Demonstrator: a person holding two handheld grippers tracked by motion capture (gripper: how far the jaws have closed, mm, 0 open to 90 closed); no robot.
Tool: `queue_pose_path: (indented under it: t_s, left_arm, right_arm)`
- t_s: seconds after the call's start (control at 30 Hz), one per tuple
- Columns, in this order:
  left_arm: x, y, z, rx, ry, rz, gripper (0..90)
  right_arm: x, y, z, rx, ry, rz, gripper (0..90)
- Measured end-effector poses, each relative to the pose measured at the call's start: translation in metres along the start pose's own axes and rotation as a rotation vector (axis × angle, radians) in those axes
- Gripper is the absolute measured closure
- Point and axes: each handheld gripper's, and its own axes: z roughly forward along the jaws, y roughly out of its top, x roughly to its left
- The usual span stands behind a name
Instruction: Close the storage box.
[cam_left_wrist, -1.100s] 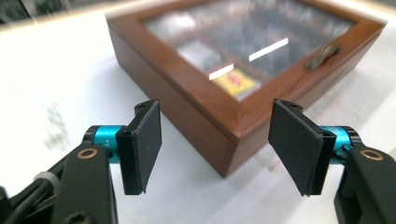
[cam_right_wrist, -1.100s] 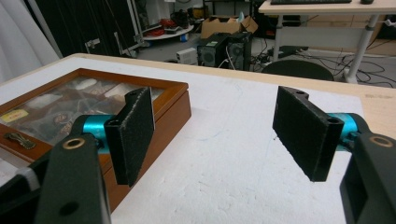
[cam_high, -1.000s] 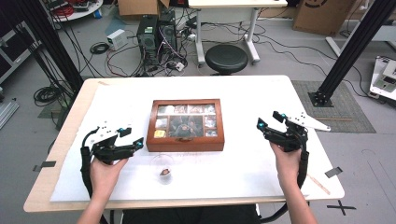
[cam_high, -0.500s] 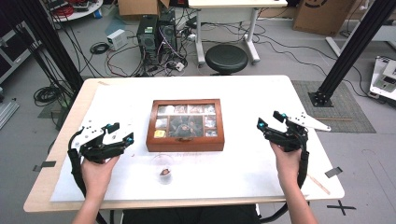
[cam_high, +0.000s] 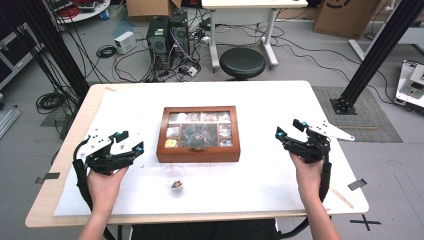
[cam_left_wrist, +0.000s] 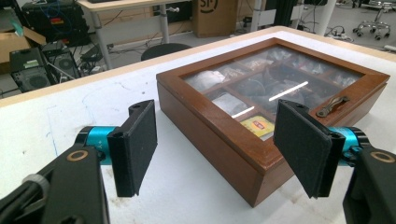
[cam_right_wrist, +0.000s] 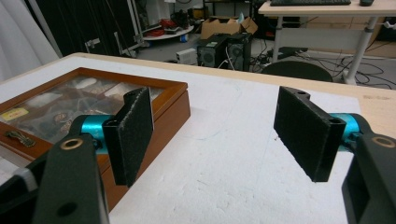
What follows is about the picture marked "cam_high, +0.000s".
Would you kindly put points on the small white device box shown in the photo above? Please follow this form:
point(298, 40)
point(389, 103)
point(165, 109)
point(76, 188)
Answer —
point(125, 42)

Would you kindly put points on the white power adapter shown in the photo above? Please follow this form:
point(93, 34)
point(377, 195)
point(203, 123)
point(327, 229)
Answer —
point(192, 71)

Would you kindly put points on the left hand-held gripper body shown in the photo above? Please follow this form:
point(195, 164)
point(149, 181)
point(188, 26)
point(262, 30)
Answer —
point(103, 161)

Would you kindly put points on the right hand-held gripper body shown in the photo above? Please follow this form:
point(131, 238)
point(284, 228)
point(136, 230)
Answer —
point(313, 150)

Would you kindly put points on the person's dark clothing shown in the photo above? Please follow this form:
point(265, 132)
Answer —
point(203, 231)

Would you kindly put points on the person's right hand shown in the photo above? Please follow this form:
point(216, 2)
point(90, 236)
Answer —
point(310, 180)

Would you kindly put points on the dark open computer tower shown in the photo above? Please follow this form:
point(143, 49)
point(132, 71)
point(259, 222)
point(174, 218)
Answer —
point(180, 33)

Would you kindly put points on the wooden box with glass lid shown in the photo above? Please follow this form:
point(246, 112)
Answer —
point(198, 155)

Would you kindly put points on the black round stool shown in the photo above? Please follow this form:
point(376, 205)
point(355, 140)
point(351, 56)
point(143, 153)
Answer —
point(242, 63)

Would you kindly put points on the clear glass cup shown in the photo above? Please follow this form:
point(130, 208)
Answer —
point(175, 173)

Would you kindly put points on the long wooden stick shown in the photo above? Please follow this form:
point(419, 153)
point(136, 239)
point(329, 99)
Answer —
point(363, 127)

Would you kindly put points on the white machine with grey panel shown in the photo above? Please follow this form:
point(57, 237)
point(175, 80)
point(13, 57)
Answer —
point(411, 86)

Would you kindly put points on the small cardboard box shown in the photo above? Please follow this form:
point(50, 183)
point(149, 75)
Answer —
point(146, 7)

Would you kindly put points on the black computer tower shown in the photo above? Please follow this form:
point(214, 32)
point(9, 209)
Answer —
point(157, 43)

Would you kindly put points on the black tape strip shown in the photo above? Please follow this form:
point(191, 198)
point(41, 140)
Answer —
point(357, 184)
point(48, 176)

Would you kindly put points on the group of foil tea packets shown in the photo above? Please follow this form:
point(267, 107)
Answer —
point(172, 132)

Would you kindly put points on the black tape cross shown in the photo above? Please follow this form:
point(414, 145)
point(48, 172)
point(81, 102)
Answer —
point(365, 222)

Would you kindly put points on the grey floor mat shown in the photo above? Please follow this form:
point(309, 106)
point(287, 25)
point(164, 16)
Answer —
point(373, 110)

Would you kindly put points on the large cardboard box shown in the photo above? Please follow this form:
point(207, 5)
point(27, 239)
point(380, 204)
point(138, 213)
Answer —
point(346, 16)

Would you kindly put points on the grey metal rack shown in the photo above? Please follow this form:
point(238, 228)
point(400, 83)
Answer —
point(13, 53)

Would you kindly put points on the round white table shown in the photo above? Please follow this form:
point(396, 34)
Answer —
point(96, 11)

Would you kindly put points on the short wooden stick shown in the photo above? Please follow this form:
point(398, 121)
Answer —
point(341, 198)

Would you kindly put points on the yellow tea packet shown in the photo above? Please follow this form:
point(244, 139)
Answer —
point(170, 143)

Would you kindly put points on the black metal frame post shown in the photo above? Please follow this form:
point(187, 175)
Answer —
point(373, 56)
point(63, 56)

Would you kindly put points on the white desk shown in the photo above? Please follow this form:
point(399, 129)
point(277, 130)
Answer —
point(253, 3)

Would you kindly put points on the person's left hand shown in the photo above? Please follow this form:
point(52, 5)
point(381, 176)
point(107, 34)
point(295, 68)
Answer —
point(103, 190)

